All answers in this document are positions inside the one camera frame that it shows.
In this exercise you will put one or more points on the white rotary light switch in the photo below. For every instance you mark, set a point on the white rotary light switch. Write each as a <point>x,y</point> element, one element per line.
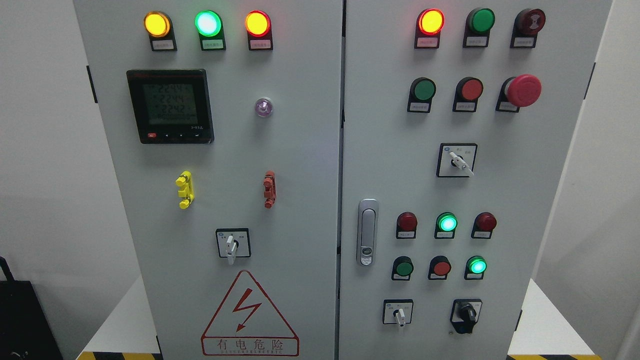
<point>233,244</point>

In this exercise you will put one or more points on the red plastic terminal clip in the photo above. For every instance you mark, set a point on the red plastic terminal clip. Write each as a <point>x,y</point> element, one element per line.
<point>270,190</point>

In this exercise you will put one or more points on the small clear light bulb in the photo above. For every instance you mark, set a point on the small clear light bulb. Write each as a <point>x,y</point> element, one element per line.
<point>263,107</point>

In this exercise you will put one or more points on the dark red lamp middle left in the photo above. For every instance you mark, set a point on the dark red lamp middle left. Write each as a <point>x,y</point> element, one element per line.
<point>406,226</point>

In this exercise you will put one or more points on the dark red lamp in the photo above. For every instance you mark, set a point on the dark red lamp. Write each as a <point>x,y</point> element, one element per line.
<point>406,226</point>
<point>483,226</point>

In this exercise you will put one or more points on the grey left cabinet door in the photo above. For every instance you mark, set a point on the grey left cabinet door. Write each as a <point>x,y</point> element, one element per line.
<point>294,244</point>

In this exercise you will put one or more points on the grey cabinet door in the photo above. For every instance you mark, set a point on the grey cabinet door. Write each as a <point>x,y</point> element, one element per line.
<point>391,155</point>
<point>294,244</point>

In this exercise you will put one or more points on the green push button lower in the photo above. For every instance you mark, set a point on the green push button lower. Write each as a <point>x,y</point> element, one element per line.
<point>402,268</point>

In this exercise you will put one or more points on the green push button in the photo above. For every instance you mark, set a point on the green push button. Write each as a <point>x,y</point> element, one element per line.
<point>402,268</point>
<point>421,94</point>

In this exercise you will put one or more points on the green lit lamp middle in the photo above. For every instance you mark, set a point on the green lit lamp middle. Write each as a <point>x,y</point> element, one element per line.
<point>445,226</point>

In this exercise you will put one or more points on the yellow plastic terminal clip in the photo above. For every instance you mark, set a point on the yellow plastic terminal clip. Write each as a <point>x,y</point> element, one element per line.
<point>185,189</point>

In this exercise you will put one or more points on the white rotary selector upper right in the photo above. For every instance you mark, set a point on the white rotary selector upper right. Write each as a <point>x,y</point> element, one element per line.
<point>456,160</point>

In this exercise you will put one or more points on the white rotary selector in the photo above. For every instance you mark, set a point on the white rotary selector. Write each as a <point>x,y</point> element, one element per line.
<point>456,160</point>
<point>397,312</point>

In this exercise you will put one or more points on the green push button upper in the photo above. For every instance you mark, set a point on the green push button upper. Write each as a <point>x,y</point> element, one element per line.
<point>421,94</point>

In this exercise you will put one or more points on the red push button lower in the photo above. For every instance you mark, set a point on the red push button lower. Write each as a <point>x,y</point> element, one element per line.
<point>439,268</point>

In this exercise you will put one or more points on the red push button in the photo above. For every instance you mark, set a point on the red push button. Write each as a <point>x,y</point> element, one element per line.
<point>466,95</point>
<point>439,268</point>

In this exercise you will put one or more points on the grey right cabinet door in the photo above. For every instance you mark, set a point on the grey right cabinet door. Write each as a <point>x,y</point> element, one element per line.
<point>391,155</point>

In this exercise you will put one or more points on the white rotary selector lower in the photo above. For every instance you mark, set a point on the white rotary selector lower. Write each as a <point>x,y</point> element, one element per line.
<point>397,312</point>

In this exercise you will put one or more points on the red electrical hazard sticker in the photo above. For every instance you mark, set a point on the red electrical hazard sticker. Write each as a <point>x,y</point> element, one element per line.
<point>247,323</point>

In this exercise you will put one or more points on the black digital power meter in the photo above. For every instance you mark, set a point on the black digital power meter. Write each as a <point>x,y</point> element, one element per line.
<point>171,106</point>

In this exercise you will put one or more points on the red-rimmed lit indicator lamp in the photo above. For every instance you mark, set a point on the red-rimmed lit indicator lamp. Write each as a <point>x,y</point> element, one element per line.
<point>259,31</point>

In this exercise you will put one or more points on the dark red lamp middle right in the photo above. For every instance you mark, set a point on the dark red lamp middle right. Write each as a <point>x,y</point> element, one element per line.
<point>483,226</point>

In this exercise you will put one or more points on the red push button upper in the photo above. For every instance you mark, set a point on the red push button upper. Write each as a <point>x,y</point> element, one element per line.
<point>466,95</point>

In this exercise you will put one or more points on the green lit button lower right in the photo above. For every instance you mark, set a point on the green lit button lower right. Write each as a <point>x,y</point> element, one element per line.
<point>475,268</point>

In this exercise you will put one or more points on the green lit indicator lamp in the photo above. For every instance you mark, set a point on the green lit indicator lamp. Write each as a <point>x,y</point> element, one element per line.
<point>210,30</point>

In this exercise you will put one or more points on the red lit lamp right door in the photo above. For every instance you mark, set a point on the red lit lamp right door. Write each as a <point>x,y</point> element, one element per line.
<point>427,33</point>

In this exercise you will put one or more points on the red emergency stop mushroom button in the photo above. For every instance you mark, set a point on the red emergency stop mushroom button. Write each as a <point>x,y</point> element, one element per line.
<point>518,92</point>

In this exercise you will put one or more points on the yellow indicator lamp top left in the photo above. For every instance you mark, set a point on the yellow indicator lamp top left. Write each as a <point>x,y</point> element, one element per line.
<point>160,30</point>

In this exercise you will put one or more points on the green unlit lamp top right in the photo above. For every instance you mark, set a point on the green unlit lamp top right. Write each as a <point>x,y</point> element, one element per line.
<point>478,25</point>

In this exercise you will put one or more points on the dark red buzzer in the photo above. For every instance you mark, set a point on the dark red buzzer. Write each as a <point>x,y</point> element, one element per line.
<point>527,25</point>

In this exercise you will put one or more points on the black bag at left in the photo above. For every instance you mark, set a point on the black bag at left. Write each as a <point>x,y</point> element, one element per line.
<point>25,333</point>

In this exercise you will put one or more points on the silver cabinet door handle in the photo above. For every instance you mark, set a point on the silver cabinet door handle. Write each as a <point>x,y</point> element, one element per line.
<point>368,209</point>

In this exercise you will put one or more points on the black rotary knob switch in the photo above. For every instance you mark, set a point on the black rotary knob switch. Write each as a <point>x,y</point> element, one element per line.
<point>465,314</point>

